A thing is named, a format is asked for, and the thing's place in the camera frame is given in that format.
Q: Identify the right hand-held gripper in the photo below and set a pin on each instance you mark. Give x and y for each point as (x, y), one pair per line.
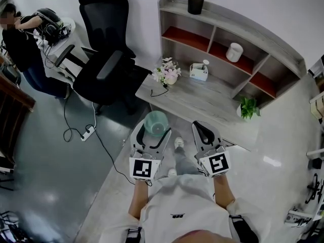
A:
(217, 163)

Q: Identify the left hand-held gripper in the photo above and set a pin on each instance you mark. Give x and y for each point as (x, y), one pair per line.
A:
(143, 168)

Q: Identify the green glass cup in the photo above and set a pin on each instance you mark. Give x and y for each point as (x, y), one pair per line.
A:
(155, 124)

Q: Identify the grey desk with shelf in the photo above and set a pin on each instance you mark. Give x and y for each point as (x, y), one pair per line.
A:
(222, 70)

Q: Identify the person's right forearm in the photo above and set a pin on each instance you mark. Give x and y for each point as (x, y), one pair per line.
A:
(224, 191)

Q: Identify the person's left forearm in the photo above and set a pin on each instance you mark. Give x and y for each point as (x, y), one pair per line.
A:
(139, 199)

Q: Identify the grey wooden desk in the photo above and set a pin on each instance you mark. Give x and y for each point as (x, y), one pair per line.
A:
(200, 100)

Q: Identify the person's right shoe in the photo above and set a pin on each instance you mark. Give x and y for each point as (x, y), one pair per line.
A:
(179, 142)

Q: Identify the person's shoe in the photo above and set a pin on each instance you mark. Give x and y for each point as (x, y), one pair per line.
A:
(172, 172)
(179, 142)

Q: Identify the person's grey trousers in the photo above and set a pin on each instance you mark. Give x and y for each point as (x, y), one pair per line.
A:
(186, 163)

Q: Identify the person's left shoe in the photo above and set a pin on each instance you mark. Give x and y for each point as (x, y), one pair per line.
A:
(172, 172)

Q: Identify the green plant in white pot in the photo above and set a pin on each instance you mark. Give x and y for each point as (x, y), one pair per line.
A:
(249, 109)

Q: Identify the white power strip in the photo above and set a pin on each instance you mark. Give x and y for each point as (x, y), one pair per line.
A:
(88, 133)

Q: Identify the person's white shirt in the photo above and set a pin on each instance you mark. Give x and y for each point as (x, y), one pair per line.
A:
(182, 204)

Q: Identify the white tissue box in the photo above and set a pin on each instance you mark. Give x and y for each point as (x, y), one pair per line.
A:
(198, 72)

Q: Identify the pink flowers in pot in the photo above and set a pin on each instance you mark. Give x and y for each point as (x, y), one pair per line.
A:
(168, 72)

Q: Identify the white cylinder canister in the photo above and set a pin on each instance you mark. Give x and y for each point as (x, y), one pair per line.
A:
(234, 52)

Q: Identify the black office chair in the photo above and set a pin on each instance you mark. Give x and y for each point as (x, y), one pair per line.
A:
(106, 59)

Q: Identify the beige box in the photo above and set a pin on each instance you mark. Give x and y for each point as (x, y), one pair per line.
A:
(318, 109)

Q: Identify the grey device on floor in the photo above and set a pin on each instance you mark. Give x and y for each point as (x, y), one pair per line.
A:
(297, 218)

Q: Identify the black tripod stand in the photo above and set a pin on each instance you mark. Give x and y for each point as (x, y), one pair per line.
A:
(316, 188)

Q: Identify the white round table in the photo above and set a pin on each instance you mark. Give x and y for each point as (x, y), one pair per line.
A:
(68, 44)

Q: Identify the white cabinet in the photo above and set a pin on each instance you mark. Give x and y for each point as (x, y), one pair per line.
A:
(317, 72)

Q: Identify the brown wooden bench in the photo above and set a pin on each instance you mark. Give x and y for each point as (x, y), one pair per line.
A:
(12, 115)

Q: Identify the black helmet headset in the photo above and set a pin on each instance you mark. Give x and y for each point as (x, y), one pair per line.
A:
(49, 21)

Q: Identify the black metal frame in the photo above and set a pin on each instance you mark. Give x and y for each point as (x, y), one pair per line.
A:
(12, 229)

